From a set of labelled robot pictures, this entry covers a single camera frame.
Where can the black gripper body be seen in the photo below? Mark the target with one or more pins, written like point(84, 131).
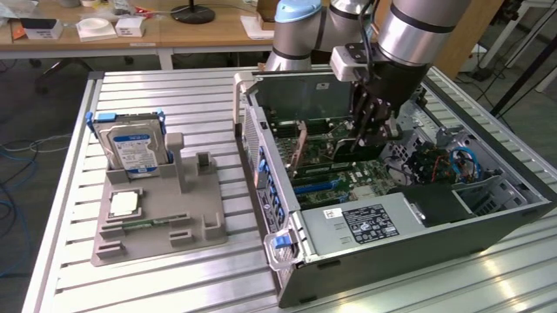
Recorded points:
point(395, 81)

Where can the black graphics card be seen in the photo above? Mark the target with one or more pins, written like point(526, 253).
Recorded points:
point(347, 153)

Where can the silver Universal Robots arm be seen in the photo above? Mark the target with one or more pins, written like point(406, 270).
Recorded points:
point(413, 32)

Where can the metal socket cover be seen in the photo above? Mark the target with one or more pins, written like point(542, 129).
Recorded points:
point(340, 130)

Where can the silver drive cage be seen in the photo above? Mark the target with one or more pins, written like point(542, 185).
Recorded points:
point(417, 124)

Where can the green motherboard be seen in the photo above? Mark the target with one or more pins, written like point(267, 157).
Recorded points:
point(370, 176)

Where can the RAM stick with white label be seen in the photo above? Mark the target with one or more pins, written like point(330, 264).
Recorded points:
point(326, 169)

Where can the long blue expansion slot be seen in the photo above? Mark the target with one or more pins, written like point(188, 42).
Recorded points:
point(315, 187)

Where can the black slanted stand pole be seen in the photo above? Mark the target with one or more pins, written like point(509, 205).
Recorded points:
point(499, 106)

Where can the black fan shroud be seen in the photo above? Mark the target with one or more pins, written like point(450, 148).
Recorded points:
point(434, 205)

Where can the grey disk bay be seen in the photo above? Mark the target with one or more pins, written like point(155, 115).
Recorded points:
point(482, 199)

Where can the grey power supply unit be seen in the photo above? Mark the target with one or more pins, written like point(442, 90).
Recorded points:
point(322, 234)

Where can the white paper booklet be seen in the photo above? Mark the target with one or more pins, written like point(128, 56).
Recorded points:
point(256, 29)

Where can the brown cardboard box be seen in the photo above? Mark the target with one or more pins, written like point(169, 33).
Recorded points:
point(264, 9)

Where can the black open PC case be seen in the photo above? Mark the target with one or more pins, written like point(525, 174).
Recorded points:
point(391, 261)

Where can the blue case latch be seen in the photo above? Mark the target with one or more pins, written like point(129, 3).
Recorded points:
point(279, 243)

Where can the wooden desk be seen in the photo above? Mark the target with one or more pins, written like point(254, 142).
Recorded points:
point(195, 36)

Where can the grey parts rack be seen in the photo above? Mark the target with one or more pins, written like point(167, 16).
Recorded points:
point(173, 202)

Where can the black round lamp base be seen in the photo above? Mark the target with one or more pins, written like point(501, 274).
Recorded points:
point(194, 15)

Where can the hard disk with blue carrier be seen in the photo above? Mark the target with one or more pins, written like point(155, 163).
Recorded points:
point(129, 146)

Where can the green RAM stick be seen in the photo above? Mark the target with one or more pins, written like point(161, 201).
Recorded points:
point(139, 223)

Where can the silver CPU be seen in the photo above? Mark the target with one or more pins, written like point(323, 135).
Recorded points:
point(123, 203)

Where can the plain white box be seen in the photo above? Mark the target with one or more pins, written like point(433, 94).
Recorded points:
point(129, 27)

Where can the white square dish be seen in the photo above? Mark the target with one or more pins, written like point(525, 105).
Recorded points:
point(95, 31)

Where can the black office chair base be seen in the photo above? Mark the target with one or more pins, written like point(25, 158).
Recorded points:
point(56, 66)

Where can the white box with dark lid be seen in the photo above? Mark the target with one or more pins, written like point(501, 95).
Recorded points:
point(41, 29)

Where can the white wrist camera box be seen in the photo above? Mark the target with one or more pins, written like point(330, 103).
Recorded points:
point(346, 66)

